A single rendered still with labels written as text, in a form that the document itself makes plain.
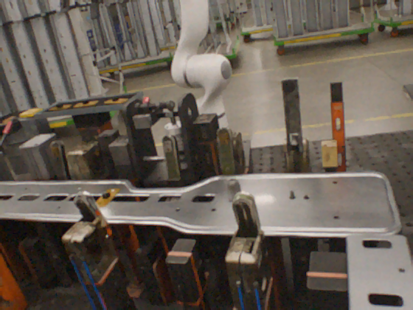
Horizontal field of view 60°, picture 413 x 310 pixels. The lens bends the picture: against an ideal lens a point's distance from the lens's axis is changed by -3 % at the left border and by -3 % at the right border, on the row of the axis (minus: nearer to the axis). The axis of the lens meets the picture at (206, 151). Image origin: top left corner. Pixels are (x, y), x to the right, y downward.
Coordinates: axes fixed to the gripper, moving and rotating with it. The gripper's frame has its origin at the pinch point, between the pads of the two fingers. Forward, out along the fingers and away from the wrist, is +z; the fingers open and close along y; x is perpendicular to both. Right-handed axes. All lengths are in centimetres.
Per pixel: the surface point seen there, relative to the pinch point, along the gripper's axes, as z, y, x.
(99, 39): -121, -493, -602
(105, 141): 35.1, -11.7, -5.0
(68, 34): -65, -231, -339
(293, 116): 26, -21, 50
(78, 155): 38.8, -3.9, -7.6
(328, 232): 46, -4, 65
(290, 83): 19, -16, 51
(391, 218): 44, -10, 74
